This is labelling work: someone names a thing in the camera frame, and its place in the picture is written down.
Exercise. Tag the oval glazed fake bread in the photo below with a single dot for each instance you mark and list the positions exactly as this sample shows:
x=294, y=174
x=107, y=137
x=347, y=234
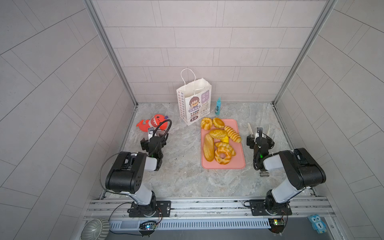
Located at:
x=218, y=134

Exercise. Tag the pink plastic tray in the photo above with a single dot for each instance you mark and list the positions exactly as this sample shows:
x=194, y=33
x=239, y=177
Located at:
x=237, y=161

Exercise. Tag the white printed paper bag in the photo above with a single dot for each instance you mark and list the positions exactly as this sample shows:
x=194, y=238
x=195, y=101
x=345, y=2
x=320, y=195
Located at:
x=194, y=99

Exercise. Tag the right circuit board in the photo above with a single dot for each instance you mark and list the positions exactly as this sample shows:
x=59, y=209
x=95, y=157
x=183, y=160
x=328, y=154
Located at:
x=277, y=225

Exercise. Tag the bundt shaped fake bread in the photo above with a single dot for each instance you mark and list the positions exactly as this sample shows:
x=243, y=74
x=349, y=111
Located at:
x=206, y=123

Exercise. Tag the yellow small fake pastry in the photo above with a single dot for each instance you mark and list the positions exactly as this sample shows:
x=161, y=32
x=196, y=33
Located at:
x=225, y=139

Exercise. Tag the ring donut fake bread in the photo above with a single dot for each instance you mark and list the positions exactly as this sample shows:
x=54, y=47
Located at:
x=223, y=155

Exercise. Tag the braided fake bread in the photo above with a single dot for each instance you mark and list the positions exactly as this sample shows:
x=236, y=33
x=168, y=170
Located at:
x=227, y=146

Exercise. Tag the grey ribbed round fan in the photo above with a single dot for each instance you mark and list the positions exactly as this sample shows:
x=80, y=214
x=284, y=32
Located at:
x=96, y=229

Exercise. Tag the small grey metal fitting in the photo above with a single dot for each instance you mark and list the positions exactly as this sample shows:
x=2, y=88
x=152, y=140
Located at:
x=264, y=174

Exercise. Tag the blue owl number tag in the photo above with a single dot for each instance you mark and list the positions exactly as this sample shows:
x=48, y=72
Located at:
x=317, y=224

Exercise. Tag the striped twisted fake bread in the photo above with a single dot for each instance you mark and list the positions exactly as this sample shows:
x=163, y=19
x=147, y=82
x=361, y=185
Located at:
x=232, y=134

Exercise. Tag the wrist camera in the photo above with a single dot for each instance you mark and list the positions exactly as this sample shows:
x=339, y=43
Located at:
x=151, y=133
x=259, y=133

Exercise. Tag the round fake bread bun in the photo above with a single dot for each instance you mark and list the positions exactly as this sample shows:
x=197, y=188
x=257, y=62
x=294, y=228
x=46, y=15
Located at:
x=218, y=123

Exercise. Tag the left green circuit board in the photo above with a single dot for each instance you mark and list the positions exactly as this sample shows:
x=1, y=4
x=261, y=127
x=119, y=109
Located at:
x=148, y=226

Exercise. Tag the red shark plush toy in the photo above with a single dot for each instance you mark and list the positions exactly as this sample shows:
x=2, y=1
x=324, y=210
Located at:
x=151, y=123

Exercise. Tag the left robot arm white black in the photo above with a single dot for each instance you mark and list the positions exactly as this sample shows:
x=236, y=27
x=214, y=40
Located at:
x=126, y=175

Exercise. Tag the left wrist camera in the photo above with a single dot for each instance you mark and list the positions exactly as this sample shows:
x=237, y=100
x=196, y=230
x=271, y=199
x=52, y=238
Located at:
x=151, y=133

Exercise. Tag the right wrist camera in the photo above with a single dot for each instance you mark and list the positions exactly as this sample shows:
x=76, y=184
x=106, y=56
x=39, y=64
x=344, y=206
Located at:
x=259, y=133

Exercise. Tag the teal small bottle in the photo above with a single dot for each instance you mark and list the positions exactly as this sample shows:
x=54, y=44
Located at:
x=218, y=107

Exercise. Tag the long loaf fake bread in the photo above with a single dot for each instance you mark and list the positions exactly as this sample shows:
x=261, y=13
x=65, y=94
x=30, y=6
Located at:
x=209, y=148

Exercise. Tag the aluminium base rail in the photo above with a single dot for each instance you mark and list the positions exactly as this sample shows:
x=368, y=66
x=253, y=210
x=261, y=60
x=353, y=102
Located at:
x=204, y=213

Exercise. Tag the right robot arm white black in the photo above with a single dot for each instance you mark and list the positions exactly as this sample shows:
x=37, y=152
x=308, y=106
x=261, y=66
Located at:
x=301, y=169

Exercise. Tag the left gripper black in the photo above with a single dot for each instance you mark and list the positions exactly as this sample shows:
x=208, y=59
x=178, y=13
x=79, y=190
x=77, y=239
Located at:
x=152, y=142

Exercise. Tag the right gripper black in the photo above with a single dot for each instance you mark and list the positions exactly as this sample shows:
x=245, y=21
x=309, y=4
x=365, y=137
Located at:
x=259, y=141

